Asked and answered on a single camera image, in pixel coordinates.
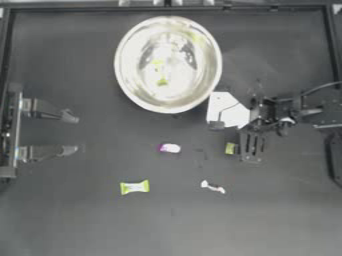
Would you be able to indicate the purple white candy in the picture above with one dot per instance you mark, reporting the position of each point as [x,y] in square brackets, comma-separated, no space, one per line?
[169,148]

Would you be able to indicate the green candy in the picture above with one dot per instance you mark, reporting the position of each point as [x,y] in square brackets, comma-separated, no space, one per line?
[161,82]
[229,148]
[133,187]

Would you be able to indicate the steel bowl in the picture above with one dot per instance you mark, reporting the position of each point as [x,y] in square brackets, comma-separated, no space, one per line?
[168,63]

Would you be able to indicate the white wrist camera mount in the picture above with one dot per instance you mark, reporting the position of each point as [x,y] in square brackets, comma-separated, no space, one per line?
[227,108]

